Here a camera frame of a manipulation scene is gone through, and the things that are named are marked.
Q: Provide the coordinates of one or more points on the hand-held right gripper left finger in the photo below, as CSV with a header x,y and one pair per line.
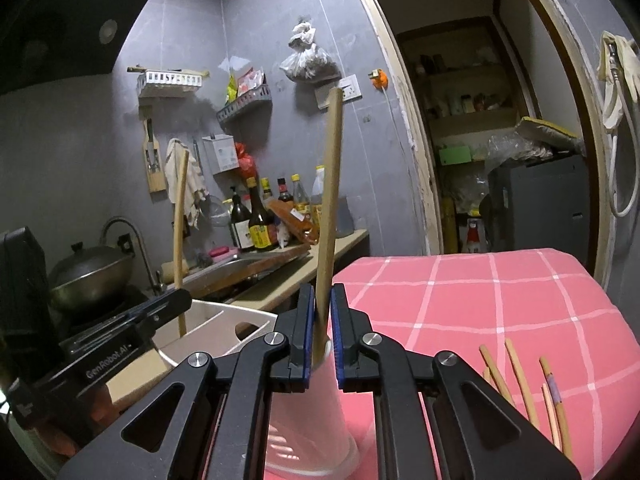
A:
x,y
302,335

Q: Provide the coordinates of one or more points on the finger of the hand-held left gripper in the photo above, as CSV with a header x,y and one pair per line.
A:
x,y
165,310

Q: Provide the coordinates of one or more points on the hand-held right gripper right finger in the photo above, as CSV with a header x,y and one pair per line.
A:
x,y
336,330

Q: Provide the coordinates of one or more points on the white plastic chopstick holder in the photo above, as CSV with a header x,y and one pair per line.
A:
x,y
210,330

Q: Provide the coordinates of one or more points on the purple banded wooden chopstick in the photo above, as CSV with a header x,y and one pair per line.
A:
x,y
555,395

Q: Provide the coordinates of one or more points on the curved metal faucet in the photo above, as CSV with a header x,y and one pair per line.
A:
x,y
142,250

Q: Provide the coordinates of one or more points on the black wok with lid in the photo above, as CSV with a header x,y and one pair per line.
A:
x,y
90,275

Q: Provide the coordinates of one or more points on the pink soap dish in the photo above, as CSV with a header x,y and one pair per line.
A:
x,y
219,253

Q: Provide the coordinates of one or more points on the long wooden cutting board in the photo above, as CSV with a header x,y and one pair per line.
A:
x,y
240,274

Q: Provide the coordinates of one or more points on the dark bottle white label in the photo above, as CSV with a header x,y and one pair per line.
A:
x,y
241,227

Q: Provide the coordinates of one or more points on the brown wooden utensil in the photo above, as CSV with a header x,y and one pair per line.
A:
x,y
295,222

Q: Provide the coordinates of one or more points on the pink checked tablecloth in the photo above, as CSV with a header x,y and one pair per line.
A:
x,y
450,300

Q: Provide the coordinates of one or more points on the soy sauce bottle yellow label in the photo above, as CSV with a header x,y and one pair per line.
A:
x,y
260,225

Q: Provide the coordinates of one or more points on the white dish cloth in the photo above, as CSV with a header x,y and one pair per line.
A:
x,y
192,180

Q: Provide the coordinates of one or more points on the clear bottle yellow cap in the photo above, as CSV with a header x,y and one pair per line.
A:
x,y
300,195

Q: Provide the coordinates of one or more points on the wooden knife rack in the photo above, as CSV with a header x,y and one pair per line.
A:
x,y
155,170

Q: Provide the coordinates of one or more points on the dark bottle red cap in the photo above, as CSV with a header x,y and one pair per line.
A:
x,y
284,192

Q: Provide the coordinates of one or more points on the red plastic bag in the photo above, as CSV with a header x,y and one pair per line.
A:
x,y
246,162

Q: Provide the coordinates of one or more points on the green box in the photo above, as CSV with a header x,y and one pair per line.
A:
x,y
455,155

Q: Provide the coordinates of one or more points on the green snack packet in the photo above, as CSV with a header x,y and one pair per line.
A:
x,y
233,90

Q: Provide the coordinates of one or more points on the wooden stick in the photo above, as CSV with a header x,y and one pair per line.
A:
x,y
190,71

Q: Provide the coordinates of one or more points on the dark grey cabinet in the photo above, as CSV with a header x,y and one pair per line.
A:
x,y
545,210

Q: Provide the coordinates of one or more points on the red white snack packet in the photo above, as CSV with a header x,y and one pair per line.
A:
x,y
250,82

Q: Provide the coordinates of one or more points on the crumpled clear plastic bag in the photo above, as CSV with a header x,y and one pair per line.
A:
x,y
515,152

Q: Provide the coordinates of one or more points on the wooden shelf unit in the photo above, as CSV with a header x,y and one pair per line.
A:
x,y
460,100

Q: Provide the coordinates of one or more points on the hanging clear plastic bag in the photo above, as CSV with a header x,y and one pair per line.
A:
x,y
307,60

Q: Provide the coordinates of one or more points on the black range hood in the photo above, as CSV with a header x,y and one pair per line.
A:
x,y
70,25

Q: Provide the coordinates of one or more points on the yellow edged cushion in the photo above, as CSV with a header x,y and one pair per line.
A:
x,y
550,132

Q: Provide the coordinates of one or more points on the cream rubber gloves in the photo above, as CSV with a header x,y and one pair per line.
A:
x,y
625,75

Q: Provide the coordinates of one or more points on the grey wall utensil box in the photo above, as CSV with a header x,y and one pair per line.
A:
x,y
222,155

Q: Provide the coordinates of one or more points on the grey wall basket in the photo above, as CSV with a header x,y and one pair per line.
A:
x,y
245,107

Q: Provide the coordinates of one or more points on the white wall basket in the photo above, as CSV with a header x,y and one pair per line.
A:
x,y
170,82

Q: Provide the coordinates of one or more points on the wooden door frame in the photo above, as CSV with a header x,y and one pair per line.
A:
x,y
400,110

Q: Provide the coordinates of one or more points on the white wall switch plate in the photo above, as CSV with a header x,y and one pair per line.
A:
x,y
322,97

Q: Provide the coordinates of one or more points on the white wall socket plate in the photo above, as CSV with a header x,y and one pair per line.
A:
x,y
351,89

